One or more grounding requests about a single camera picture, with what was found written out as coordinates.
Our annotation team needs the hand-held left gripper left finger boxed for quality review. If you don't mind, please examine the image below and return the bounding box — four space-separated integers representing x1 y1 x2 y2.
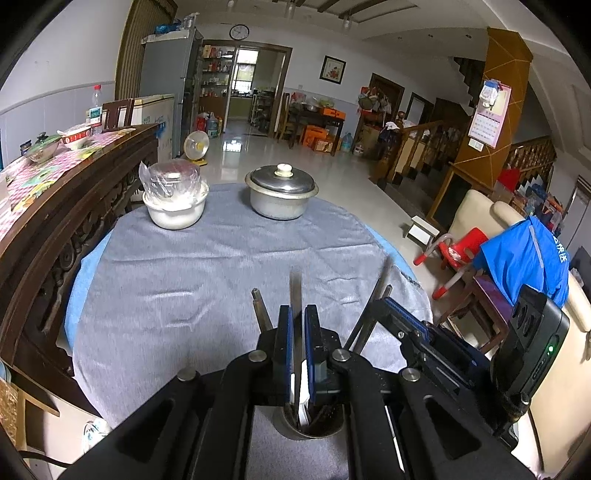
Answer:
58 304 297 480

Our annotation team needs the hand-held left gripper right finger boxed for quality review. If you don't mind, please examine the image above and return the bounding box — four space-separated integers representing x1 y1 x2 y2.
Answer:
304 304 543 480

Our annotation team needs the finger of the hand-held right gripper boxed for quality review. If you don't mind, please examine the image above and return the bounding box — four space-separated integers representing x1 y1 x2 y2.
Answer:
368 299 493 394
382 296 496 371

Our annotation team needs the large white plastic spoon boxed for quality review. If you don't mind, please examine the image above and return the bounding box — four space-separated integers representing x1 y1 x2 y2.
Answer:
288 270 311 428

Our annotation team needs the metal utensil holder cup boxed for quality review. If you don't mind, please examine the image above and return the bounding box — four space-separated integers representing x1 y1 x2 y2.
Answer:
272 401 347 440

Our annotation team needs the purple topped wooden stool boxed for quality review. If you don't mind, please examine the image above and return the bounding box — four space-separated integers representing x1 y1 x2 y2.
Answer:
436 274 514 352

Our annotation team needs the blue jacket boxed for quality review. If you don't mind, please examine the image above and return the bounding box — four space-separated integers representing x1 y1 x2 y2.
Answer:
473 215 571 309

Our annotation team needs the red plastic chair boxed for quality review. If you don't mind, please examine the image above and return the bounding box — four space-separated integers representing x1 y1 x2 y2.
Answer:
413 226 491 301

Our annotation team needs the small white stool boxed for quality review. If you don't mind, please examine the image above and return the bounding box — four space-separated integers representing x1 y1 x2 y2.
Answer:
404 215 440 246

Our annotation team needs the beige armchair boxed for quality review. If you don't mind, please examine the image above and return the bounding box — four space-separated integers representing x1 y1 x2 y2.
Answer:
448 188 591 334

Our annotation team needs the grey tablecloth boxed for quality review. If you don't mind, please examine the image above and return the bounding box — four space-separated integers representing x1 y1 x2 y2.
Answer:
71 182 435 480

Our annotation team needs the aluminium cooking pot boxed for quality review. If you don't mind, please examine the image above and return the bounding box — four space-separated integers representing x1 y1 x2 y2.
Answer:
245 178 320 220

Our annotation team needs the wooden stair railing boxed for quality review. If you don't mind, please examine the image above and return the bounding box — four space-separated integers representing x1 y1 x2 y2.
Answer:
375 119 463 186

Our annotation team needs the aluminium pot lid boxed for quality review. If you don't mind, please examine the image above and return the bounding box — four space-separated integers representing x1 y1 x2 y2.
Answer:
246 163 317 195

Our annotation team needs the white plastic bowl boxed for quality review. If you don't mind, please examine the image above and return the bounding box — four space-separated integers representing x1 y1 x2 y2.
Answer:
142 182 210 230

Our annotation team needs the white shoe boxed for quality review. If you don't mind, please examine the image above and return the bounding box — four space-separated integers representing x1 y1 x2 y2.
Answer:
83 418 112 448

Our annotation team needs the dark wooden side table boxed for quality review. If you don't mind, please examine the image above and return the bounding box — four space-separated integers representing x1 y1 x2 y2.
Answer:
285 92 348 149

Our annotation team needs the small round fan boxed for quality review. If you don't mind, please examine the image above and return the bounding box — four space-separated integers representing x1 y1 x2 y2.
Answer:
183 130 210 166

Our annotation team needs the carved wooden sideboard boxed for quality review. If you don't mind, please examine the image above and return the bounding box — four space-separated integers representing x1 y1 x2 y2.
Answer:
0 124 160 417

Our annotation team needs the white cardboard box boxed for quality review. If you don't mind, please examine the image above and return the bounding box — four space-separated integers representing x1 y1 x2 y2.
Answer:
131 93 177 160

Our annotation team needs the wooden pantry shelf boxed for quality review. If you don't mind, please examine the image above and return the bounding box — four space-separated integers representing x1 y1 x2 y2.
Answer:
200 43 232 98

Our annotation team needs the red patterned bowl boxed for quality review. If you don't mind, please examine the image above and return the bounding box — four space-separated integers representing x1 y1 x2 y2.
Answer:
62 125 93 151

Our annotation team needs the grey refrigerator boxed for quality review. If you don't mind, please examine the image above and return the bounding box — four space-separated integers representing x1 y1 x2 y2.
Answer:
140 28 204 160

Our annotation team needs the clear water bottle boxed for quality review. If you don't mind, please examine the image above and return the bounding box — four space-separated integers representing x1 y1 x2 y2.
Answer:
88 84 103 135

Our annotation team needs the patterned sideboard cover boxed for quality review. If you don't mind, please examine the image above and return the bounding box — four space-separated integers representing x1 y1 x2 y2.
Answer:
0 127 139 241

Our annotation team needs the glass-lidded bowl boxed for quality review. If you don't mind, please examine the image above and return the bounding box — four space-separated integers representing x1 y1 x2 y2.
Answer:
20 132 64 164

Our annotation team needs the brown curtain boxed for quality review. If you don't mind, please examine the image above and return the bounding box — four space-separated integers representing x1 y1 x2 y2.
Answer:
115 0 179 100

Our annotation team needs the pink wall calendar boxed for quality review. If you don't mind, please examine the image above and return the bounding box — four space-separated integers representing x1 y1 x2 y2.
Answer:
468 79 513 150

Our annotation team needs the framed wall picture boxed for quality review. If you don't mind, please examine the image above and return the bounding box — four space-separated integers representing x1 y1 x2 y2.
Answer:
320 55 347 85

